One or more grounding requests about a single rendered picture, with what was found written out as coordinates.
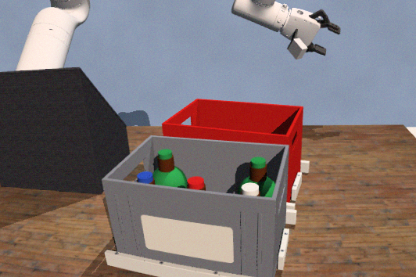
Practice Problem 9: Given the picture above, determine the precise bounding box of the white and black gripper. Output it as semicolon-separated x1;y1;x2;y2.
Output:
280;8;340;56

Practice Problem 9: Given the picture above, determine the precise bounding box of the grey plastic crate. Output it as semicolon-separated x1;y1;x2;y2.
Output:
102;135;289;277

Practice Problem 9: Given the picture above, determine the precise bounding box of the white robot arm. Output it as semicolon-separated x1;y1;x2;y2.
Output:
16;0;308;70

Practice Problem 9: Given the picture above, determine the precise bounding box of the green bottle with light green label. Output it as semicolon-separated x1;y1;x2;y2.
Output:
152;149;188;189

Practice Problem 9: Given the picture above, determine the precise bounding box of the red bottle with pink label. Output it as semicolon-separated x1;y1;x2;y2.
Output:
187;177;206;191

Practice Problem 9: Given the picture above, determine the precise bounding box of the red crate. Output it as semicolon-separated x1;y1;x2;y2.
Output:
162;99;303;203

